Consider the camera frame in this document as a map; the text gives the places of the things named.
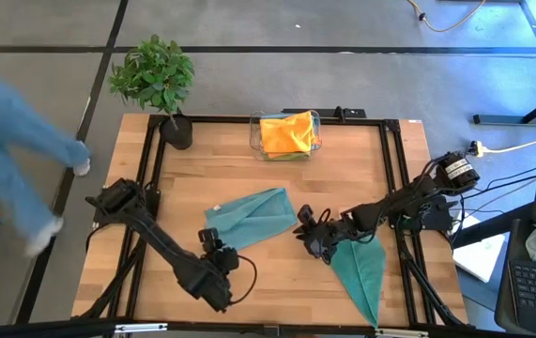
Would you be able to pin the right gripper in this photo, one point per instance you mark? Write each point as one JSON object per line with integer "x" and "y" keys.
{"x": 331, "y": 230}

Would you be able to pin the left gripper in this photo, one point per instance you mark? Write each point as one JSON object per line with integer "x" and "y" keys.
{"x": 225, "y": 260}

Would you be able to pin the teal microfiber towel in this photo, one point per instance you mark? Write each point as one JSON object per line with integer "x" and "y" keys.
{"x": 361, "y": 277}

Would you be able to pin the green microfiber towel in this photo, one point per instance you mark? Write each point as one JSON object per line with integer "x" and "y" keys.
{"x": 291, "y": 157}

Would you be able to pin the orange microfiber towel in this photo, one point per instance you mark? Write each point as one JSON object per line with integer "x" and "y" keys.
{"x": 288, "y": 133}

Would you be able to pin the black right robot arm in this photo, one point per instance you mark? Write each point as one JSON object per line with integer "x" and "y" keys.
{"x": 403, "y": 202}

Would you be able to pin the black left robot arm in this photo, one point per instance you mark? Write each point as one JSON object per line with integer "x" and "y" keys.
{"x": 164, "y": 244}

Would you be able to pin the clear plastic bin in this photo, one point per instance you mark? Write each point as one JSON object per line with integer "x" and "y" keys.
{"x": 254, "y": 136}

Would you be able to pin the black mounting bar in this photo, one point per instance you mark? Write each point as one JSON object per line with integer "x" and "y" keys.
{"x": 338, "y": 112}

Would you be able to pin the green potted plant black pot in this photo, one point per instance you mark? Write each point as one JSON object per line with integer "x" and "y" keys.
{"x": 155, "y": 75}

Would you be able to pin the white notebook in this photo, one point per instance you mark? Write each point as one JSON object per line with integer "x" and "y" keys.
{"x": 479, "y": 256}

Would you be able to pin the black desk foot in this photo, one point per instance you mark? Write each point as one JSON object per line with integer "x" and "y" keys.
{"x": 497, "y": 119}

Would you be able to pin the person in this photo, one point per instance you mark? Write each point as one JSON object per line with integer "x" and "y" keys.
{"x": 9, "y": 122}

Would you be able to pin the dark grey laptop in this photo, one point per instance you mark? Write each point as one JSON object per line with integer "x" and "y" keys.
{"x": 535, "y": 286}

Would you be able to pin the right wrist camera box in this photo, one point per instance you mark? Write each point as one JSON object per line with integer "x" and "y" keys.
{"x": 324, "y": 253}

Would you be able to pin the silver metal bracket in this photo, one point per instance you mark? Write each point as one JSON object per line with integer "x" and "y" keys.
{"x": 401, "y": 333}
{"x": 141, "y": 328}

